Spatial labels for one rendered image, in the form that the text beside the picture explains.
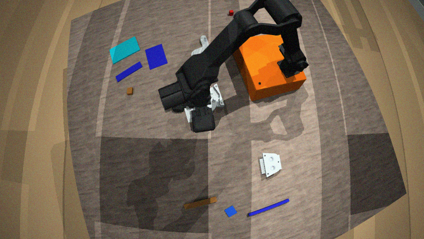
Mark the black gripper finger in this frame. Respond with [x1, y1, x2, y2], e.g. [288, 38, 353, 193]
[191, 108, 213, 118]

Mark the blue flat bar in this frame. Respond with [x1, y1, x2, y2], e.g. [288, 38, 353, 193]
[116, 61, 142, 82]

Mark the teal flat rectangular plate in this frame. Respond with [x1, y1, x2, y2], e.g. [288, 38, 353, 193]
[109, 36, 140, 64]

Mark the orange flat bar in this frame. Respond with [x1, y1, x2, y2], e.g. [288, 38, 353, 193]
[183, 197, 217, 210]

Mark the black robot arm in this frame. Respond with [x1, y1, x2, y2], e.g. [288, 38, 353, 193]
[158, 0, 309, 113]

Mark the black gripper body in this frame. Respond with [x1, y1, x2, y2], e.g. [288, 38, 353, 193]
[190, 92, 216, 133]

